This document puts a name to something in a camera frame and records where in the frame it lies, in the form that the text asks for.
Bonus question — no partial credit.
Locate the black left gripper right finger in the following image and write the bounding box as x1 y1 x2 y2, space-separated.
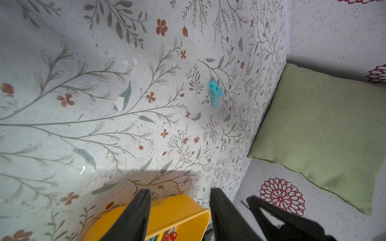
210 188 261 241

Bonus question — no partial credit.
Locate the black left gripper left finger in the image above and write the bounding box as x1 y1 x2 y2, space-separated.
101 189 151 241

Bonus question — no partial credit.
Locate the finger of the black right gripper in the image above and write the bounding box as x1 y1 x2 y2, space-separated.
247 196 327 241

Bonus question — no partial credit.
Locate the yellow plastic storage tray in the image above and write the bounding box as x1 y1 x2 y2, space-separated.
83 194 211 241

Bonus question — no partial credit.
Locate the red clothespin left pair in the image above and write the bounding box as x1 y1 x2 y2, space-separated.
162 231 178 241

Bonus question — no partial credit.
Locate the green square pillow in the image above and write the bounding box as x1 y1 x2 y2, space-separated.
248 64 386 215

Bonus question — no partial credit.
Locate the teal clothespin in pile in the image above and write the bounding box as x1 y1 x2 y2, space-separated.
209 80 225 108

